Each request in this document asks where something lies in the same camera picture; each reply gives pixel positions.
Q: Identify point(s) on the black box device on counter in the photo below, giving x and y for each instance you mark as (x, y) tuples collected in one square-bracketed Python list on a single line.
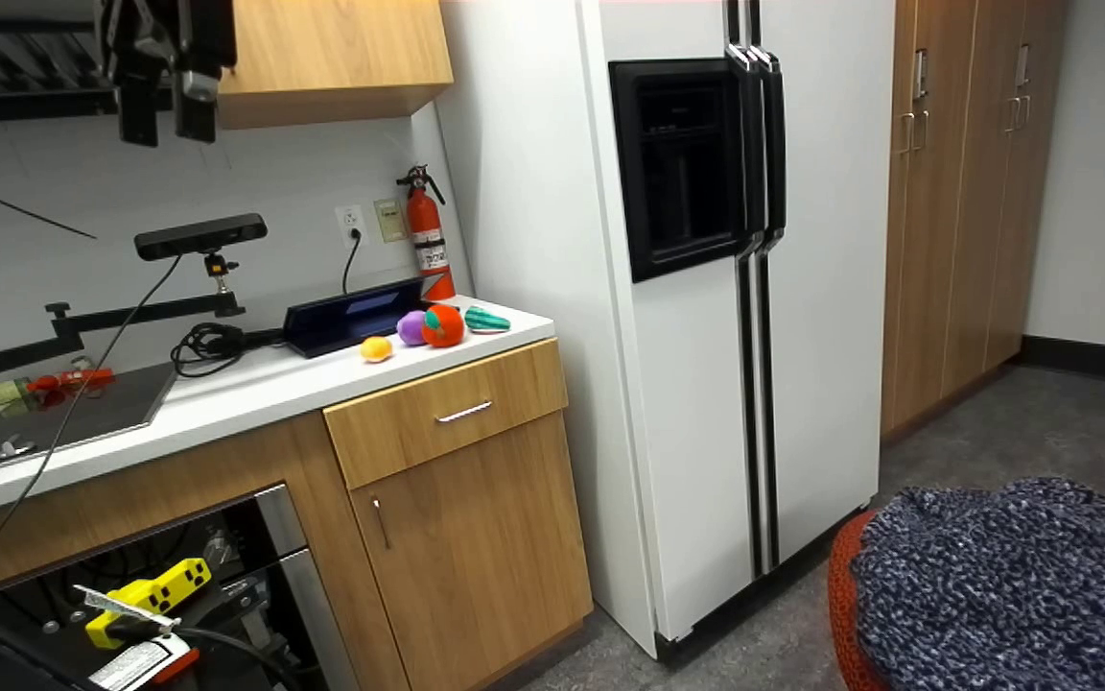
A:
[(347, 319)]

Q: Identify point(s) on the purple plush toy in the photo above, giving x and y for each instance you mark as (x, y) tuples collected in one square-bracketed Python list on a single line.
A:
[(411, 327)]

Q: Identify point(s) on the white refrigerator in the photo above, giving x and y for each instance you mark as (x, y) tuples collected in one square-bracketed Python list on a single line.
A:
[(696, 199)]

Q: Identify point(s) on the tall wooden cabinet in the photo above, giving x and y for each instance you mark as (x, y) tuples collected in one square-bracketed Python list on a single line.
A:
[(969, 163)]

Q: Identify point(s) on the red toy on mat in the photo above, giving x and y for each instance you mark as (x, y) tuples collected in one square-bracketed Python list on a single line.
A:
[(63, 387)]

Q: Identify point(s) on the yellow power connector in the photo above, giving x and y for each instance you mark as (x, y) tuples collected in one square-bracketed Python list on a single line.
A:
[(138, 600)]

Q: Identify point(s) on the yellow plush toy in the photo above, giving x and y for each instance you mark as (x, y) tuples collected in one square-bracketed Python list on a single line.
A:
[(376, 352)]

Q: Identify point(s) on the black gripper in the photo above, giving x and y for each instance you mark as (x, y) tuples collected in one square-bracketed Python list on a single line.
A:
[(165, 51)]

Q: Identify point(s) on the orange plush toy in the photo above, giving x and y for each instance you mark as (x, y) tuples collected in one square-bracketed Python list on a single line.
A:
[(442, 327)]

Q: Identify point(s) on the red fire extinguisher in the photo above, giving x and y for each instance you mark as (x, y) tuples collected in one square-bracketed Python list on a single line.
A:
[(425, 220)]

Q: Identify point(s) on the black mat on counter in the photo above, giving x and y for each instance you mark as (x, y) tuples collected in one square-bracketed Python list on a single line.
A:
[(130, 400)]

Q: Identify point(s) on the green plush toy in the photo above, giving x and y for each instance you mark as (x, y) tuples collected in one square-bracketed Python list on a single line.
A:
[(481, 319)]

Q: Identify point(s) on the wooden top drawer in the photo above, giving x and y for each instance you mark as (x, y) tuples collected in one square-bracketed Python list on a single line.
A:
[(431, 416)]

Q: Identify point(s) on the red orange office chair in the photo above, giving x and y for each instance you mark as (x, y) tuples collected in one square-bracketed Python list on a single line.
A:
[(847, 608)]

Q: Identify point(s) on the black stereo camera on stand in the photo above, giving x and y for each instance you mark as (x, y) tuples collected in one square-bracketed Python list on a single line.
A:
[(202, 236)]

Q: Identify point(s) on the wooden lower cabinet door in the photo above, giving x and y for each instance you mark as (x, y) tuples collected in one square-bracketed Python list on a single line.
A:
[(479, 557)]

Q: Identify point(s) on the wooden upper cabinet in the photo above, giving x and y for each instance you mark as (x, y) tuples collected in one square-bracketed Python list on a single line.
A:
[(335, 58)]

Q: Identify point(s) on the blue speckled cloth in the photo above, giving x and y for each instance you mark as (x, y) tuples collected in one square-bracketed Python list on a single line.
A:
[(988, 588)]

